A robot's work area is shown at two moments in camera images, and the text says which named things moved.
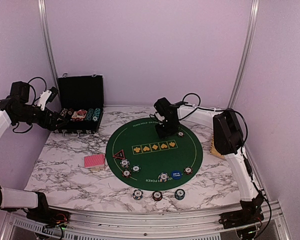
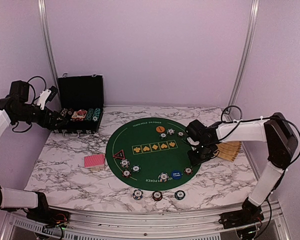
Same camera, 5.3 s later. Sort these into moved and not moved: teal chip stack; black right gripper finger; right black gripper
Moved: right black gripper
Not moved: black right gripper finger; teal chip stack
